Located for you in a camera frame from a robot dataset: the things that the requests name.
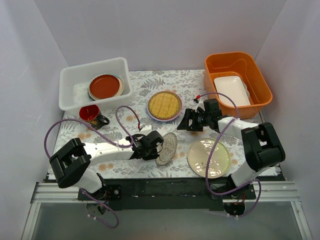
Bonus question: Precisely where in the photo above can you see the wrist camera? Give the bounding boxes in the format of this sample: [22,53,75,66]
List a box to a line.
[193,95,205,113]
[139,125,152,135]

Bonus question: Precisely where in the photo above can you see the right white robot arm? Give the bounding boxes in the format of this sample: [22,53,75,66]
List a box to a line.
[177,99,286,199]

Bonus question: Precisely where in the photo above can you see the orange plastic bin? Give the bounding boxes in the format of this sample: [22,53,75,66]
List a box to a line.
[204,51,273,119]

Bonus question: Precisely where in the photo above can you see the purple cable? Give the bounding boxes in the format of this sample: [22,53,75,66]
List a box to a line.
[192,92,262,217]
[43,105,142,229]

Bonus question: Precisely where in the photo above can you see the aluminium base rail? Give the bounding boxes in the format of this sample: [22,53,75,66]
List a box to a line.
[22,176,312,240]

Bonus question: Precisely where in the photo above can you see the white rectangular dish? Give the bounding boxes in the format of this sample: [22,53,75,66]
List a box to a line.
[213,75,251,107]

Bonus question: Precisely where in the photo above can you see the cream and green plate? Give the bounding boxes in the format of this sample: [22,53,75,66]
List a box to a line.
[187,137,231,179]

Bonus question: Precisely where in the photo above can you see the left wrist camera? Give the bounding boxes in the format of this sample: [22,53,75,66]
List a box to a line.
[139,125,152,135]

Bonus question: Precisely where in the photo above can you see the pink round plate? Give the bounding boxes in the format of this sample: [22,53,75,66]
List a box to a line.
[145,90,184,123]

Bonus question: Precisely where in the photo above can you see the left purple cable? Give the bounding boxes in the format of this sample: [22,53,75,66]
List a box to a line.
[43,105,142,229]

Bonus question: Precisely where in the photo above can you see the white plastic bin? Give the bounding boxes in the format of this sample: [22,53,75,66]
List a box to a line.
[58,57,133,117]

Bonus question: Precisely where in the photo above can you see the cream and blue plate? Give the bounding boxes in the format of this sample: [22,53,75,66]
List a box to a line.
[87,73,125,101]

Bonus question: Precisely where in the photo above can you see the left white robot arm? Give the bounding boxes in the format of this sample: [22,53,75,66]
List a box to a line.
[49,130,164,200]

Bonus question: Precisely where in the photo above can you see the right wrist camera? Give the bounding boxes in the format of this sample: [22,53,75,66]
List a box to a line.
[193,95,205,113]

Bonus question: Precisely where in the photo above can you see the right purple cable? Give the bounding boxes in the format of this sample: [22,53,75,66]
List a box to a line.
[192,92,262,217]

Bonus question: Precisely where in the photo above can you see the speckled grey oval plate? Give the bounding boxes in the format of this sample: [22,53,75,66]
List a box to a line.
[155,132,178,166]

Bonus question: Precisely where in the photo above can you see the red brown rimmed plate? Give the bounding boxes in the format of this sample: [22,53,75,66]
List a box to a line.
[88,73,121,99]

